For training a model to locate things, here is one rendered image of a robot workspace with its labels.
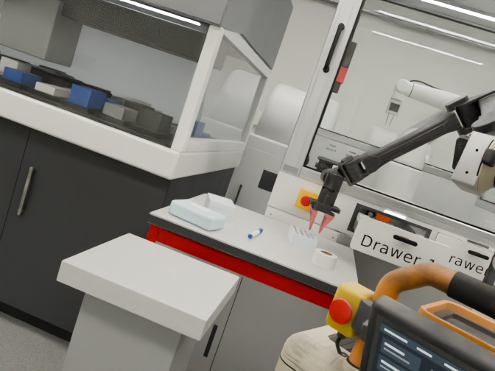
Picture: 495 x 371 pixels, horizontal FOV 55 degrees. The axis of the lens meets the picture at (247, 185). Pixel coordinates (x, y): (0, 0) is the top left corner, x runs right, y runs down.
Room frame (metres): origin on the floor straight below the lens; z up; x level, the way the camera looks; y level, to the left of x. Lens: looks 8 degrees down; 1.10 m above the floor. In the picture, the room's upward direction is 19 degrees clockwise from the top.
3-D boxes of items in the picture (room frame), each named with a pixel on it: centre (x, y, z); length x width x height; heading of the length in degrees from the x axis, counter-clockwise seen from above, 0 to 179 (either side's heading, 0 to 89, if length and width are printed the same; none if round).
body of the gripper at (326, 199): (1.57, -0.26, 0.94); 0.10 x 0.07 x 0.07; 91
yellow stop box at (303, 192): (1.84, -0.23, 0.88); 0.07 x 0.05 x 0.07; 81
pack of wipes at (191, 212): (1.40, 0.11, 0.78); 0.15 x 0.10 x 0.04; 68
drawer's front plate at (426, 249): (1.49, -0.51, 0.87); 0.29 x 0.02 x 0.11; 81
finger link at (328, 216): (1.57, -0.26, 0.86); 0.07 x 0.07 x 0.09; 1
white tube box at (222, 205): (1.59, 0.07, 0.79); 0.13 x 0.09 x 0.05; 11
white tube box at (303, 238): (1.59, -0.23, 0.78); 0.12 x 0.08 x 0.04; 2
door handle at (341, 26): (1.85, -0.13, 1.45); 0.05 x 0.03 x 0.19; 171
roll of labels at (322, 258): (1.39, -0.29, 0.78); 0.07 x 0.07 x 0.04
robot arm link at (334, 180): (1.57, -0.26, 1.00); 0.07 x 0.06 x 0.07; 3
